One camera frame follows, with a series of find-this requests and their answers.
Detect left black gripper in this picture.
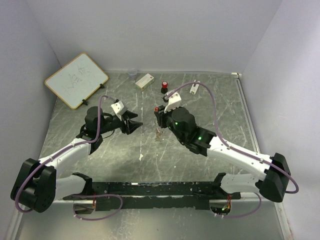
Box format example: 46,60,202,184
97,109,143,135

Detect large metal keyring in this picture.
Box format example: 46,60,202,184
154,122,163,141

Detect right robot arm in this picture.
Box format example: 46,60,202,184
154,105,291,203

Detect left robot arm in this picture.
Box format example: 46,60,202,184
10,106,143,213

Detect red black stamp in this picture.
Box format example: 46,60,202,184
160,81,168,94

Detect small white green box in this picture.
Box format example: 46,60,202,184
135,73,155,91

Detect white usb adapter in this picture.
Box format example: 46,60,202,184
189,79,200,95

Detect clear plastic cup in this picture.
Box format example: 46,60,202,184
127,68,138,81

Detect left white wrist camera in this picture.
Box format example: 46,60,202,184
110,100,127,120

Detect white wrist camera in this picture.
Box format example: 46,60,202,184
164,92,182,113
110,100,127,120

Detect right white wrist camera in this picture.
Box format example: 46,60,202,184
164,92,182,113

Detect small whiteboard yellow frame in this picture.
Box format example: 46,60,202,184
44,52,109,110

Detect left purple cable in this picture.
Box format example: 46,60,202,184
14,95,124,221

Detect purple cable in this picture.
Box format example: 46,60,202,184
14,95,124,221
164,81,300,219

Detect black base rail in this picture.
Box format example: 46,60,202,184
62,181,242,212

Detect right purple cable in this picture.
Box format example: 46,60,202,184
164,81,300,219

